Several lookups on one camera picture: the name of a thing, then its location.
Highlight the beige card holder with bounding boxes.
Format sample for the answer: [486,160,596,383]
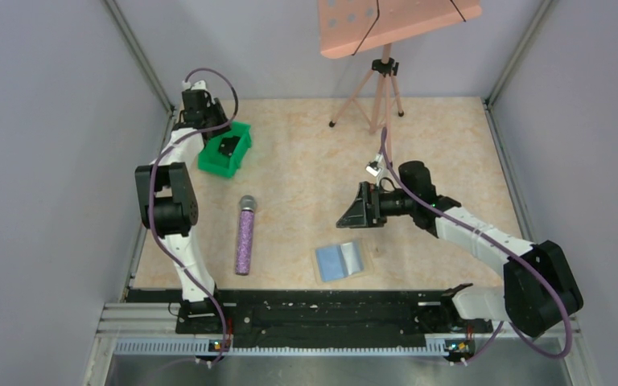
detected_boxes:
[311,238,374,285]

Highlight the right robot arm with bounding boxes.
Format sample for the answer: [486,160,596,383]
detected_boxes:
[336,161,584,338]

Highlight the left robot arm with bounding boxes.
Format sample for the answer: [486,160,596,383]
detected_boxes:
[134,81,227,320]

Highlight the green plastic bin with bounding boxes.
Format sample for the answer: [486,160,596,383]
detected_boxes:
[197,121,253,179]

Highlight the purple glitter microphone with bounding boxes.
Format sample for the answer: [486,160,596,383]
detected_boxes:
[234,195,257,276]

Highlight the pink music stand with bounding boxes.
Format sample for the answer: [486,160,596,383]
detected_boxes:
[316,0,483,133]

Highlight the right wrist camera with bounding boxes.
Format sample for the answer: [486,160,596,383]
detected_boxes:
[365,153,388,183]

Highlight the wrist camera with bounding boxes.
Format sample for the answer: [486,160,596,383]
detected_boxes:
[365,153,388,183]
[181,80,208,92]

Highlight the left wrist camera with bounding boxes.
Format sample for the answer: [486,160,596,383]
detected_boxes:
[181,80,208,92]

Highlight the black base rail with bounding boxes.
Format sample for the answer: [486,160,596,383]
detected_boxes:
[175,288,496,353]

